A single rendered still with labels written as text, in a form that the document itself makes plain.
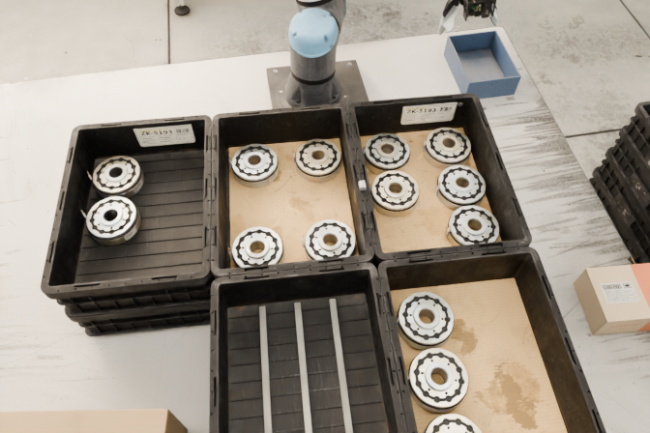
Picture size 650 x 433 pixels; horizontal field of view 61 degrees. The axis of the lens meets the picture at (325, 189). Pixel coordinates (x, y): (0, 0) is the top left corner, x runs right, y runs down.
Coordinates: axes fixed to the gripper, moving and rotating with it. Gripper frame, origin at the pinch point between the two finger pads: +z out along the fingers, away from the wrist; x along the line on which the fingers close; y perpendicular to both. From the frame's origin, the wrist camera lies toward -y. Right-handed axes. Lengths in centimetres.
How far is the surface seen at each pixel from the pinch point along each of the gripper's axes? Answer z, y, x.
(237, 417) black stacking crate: -2, 89, -66
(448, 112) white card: -2.6, 30.1, -13.5
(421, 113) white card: -3.7, 29.9, -19.9
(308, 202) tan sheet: 0, 46, -49
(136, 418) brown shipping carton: -6, 87, -82
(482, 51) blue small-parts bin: 17.9, -9.0, 9.7
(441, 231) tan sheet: 2, 58, -22
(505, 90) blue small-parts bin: 16.0, 9.6, 10.3
